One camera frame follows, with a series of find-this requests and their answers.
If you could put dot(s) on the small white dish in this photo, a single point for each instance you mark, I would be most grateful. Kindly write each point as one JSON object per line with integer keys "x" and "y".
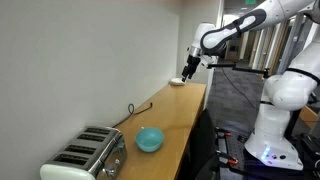
{"x": 177, "y": 82}

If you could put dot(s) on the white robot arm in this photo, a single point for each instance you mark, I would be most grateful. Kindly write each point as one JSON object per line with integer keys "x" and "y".
{"x": 281, "y": 94}

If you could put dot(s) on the silver four-slot toaster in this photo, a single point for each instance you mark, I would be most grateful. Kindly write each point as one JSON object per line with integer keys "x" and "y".
{"x": 95, "y": 153}

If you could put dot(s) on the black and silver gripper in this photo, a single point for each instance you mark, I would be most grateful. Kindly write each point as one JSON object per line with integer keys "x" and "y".
{"x": 193, "y": 61}

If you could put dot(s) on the teal bowl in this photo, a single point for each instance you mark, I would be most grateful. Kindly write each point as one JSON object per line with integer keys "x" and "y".
{"x": 149, "y": 139}

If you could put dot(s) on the black clamp with orange tips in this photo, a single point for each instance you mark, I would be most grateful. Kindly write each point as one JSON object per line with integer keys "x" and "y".
{"x": 226, "y": 150}

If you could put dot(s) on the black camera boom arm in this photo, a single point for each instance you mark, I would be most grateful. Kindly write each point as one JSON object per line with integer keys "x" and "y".
{"x": 233, "y": 66}

